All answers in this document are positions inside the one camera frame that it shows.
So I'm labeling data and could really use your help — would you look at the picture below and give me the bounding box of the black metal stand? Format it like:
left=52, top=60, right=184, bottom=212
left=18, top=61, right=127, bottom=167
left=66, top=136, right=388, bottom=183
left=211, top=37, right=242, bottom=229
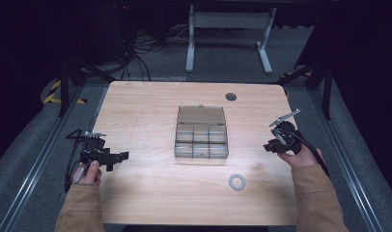
left=56, top=56, right=117, bottom=118
left=276, top=59, right=334, bottom=121

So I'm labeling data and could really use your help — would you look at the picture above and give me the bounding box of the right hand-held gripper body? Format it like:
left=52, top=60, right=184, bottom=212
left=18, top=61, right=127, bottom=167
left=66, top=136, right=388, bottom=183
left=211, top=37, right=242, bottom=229
left=268, top=108, right=303, bottom=155

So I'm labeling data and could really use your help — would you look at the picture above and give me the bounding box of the clear plastic compartment box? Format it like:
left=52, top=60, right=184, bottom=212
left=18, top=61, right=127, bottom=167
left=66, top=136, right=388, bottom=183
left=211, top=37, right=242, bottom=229
left=173, top=104, right=230, bottom=160

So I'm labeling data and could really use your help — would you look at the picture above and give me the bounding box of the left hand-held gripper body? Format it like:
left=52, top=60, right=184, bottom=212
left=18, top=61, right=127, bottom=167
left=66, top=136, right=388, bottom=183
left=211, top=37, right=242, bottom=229
left=66, top=129, right=119, bottom=165

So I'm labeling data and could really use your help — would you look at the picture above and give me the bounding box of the white metal table frame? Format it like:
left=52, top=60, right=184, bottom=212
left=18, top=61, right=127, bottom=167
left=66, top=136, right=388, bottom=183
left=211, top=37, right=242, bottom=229
left=184, top=4, right=278, bottom=74

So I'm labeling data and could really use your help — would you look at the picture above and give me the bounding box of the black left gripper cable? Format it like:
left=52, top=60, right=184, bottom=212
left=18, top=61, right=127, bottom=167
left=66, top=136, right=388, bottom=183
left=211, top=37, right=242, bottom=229
left=64, top=112, right=99, bottom=193

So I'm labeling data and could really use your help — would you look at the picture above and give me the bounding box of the person's left hand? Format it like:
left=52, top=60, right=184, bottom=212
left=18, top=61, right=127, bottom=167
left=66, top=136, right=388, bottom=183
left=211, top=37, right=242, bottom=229
left=70, top=159, right=103, bottom=188

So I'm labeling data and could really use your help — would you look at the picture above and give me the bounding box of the tangle of black floor cables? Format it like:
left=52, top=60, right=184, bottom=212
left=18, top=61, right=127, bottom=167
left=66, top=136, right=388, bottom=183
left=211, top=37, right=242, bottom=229
left=112, top=2, right=192, bottom=81

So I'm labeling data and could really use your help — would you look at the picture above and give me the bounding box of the person's right hand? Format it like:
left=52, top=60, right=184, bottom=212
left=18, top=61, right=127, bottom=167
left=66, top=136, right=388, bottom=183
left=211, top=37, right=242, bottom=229
left=277, top=146, right=323, bottom=170

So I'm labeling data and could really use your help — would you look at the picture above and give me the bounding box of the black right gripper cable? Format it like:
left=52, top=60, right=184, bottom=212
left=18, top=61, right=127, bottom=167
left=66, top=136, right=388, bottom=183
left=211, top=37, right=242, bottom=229
left=290, top=130, right=331, bottom=179

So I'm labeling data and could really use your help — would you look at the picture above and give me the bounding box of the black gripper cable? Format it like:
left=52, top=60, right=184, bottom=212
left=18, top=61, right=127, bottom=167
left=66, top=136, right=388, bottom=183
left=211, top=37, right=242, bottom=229
left=64, top=112, right=99, bottom=193
left=290, top=130, right=331, bottom=179

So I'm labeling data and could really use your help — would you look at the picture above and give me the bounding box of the aluminium floor rail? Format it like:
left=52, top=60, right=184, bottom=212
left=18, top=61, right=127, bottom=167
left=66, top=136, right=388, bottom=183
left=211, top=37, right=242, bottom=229
left=0, top=86, right=86, bottom=232
left=307, top=89, right=384, bottom=232

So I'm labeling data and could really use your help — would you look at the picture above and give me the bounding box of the yellow black hazard tape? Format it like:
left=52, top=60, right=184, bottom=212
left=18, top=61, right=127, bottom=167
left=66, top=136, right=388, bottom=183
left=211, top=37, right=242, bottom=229
left=42, top=79, right=89, bottom=105

